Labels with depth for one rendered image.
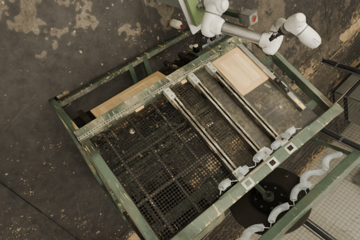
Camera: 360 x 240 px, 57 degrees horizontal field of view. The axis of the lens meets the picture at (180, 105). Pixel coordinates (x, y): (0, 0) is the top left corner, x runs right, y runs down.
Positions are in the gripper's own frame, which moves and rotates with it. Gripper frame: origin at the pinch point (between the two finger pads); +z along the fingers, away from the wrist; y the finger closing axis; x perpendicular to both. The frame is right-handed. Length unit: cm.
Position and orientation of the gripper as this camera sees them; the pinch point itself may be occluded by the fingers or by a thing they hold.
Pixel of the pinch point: (271, 38)
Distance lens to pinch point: 282.7
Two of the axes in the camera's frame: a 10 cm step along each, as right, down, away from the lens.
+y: 9.2, -3.1, 2.6
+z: -2.2, 1.5, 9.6
